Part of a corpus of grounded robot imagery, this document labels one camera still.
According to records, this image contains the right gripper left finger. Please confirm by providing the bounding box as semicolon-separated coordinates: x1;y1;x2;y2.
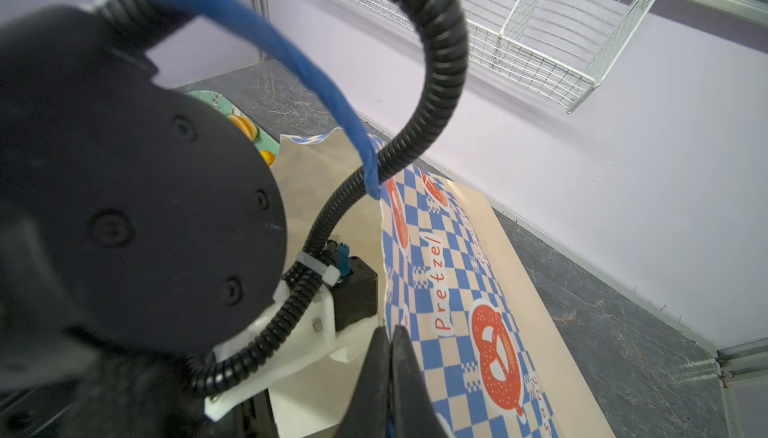
335;327;391;438

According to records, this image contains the green floral tray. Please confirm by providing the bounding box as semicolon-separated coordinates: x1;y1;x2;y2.
187;90;279;166

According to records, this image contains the white wire shelf basket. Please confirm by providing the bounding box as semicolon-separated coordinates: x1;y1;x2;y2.
305;0;676;114

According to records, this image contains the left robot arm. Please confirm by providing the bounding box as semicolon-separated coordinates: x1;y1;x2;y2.
1;0;468;437

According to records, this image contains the checkered paper bag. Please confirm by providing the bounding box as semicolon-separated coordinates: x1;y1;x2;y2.
266;0;616;438

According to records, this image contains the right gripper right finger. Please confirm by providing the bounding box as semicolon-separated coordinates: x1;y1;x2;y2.
391;325;447;438

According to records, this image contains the yellow fake bread loaf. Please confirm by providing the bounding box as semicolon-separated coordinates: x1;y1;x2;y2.
229;114;259;142

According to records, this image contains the round striped fake bun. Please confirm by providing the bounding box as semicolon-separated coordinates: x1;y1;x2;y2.
260;149;276;166

